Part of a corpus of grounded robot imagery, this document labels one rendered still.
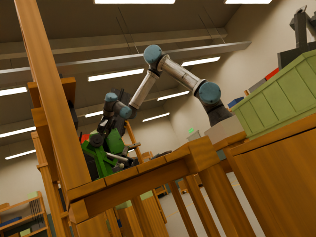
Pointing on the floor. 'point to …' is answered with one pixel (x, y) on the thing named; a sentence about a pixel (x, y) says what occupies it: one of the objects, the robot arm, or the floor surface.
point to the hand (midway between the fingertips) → (103, 136)
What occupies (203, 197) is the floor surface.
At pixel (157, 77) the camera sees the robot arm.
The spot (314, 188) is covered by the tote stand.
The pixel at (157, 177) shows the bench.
